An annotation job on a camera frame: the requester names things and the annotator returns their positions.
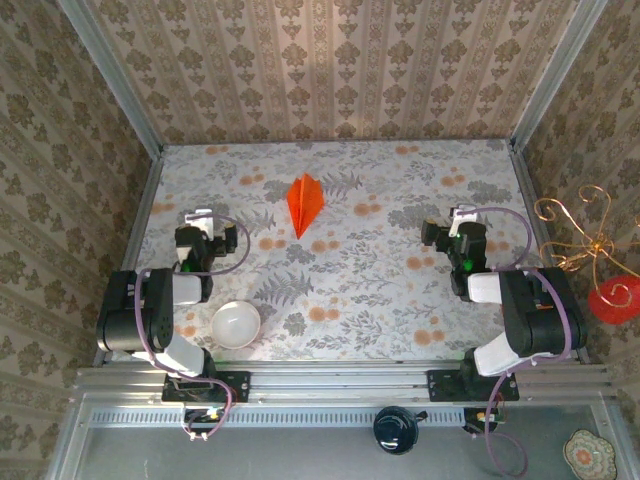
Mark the small black controller board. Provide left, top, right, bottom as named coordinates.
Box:
left=462, top=407, right=507, bottom=436
left=182, top=405, right=224, bottom=437

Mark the grey slotted cable duct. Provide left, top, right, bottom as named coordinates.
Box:
left=87, top=407, right=501, bottom=430

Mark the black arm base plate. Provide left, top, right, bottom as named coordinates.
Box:
left=426, top=368, right=520, bottom=403
left=161, top=370, right=252, bottom=404

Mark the orange paper sheet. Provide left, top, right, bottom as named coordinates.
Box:
left=286, top=172, right=327, bottom=241

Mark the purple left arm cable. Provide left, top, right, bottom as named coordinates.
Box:
left=134, top=213, right=251, bottom=444

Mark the patterned decorative plate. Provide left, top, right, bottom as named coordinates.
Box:
left=562, top=428, right=618, bottom=477

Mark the dark blue ceramic mug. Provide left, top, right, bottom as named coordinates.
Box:
left=372, top=404, right=429, bottom=456

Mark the white bowl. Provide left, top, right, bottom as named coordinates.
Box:
left=209, top=299, right=262, bottom=350

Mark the aluminium side rail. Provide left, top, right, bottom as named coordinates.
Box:
left=92, top=149, right=165, bottom=366
left=507, top=142, right=592, bottom=365

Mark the gold wire ornament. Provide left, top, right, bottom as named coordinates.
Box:
left=532, top=184, right=640, bottom=314

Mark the aluminium frame post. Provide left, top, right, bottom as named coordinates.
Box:
left=508, top=0, right=599, bottom=151
left=55, top=0, right=165, bottom=157

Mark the aluminium mounting rail beam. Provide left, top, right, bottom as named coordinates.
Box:
left=72, top=360, right=619, bottom=405

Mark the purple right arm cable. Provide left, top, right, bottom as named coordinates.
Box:
left=472, top=205, right=572, bottom=479

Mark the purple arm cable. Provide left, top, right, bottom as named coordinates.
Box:
left=134, top=213, right=251, bottom=444
left=472, top=205, right=572, bottom=479

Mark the red ball ornament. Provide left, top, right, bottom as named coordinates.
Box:
left=587, top=273, right=640, bottom=326

